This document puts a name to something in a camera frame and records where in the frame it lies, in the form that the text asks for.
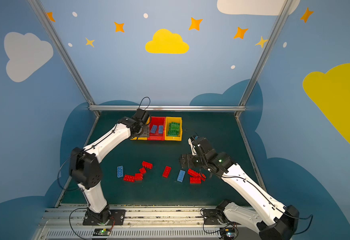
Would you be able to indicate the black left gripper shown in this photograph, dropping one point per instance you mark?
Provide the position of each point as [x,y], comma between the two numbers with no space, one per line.
[145,131]

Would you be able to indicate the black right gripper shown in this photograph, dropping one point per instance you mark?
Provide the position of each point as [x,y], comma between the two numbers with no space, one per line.
[185,161]

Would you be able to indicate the light blue lego brick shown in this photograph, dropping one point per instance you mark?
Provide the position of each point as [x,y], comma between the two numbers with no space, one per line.
[181,176]
[153,129]

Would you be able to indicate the green lego brick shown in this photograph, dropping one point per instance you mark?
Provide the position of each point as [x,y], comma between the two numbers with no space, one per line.
[174,125]
[173,132]

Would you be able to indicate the light blue lego brick corner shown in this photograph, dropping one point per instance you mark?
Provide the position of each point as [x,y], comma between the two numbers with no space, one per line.
[120,172]

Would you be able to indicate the light blue lego brick side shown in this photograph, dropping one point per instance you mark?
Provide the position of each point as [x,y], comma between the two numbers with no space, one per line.
[160,129]

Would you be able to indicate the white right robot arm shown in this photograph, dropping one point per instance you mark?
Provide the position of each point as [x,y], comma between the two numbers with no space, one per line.
[269,218]

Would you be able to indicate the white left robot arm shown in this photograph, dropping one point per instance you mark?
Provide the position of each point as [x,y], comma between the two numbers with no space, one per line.
[85,166]

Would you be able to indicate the red lego brick cluster top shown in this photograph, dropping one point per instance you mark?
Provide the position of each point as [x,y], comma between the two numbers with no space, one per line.
[193,174]

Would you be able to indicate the left yellow storage bin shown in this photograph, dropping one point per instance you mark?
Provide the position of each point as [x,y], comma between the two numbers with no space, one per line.
[144,132]

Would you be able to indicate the yellow storage bin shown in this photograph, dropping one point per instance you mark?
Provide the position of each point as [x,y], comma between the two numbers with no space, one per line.
[168,121]
[144,132]

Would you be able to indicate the red lego brick cluster bottom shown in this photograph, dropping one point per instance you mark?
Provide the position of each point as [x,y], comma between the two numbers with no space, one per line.
[195,180]

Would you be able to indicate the red lego brick upright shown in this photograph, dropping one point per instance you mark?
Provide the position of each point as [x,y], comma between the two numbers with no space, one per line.
[166,172]

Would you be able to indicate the red storage bin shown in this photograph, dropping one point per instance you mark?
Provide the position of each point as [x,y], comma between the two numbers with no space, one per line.
[157,129]

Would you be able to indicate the right yellow storage bin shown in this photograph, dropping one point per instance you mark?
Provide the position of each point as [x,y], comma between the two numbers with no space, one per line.
[168,121]

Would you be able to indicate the red lego brick long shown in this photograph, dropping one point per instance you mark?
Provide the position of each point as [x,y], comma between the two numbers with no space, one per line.
[147,165]

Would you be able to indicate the red square lego brick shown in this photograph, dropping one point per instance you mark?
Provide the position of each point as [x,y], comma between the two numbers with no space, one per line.
[142,170]

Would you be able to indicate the red lego brick left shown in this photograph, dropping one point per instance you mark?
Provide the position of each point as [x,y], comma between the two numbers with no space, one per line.
[129,178]

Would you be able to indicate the right controller board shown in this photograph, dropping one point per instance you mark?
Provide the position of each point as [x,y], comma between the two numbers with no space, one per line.
[228,233]

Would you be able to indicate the controller board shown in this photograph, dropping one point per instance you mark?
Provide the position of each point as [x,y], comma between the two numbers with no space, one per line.
[101,232]
[228,233]

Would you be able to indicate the left controller board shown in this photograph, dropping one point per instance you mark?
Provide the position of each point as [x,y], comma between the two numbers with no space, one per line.
[101,232]

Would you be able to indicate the aluminium frame rail back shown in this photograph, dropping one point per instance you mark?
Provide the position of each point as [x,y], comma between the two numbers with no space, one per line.
[169,108]

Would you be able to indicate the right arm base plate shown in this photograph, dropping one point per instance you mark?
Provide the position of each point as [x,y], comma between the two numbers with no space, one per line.
[213,217]

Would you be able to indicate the aluminium front rail base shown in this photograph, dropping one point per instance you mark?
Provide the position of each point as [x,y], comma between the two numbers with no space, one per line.
[141,223]

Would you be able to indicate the aluminium frame post left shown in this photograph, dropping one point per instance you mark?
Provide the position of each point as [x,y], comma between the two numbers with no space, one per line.
[40,12]

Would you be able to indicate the aluminium frame post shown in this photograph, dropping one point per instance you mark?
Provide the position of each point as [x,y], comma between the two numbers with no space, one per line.
[267,49]
[40,12]

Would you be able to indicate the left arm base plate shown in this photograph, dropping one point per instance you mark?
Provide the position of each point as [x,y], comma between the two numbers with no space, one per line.
[105,218]

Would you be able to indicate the aluminium frame post right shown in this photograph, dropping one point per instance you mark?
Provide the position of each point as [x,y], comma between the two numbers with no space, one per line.
[267,49]

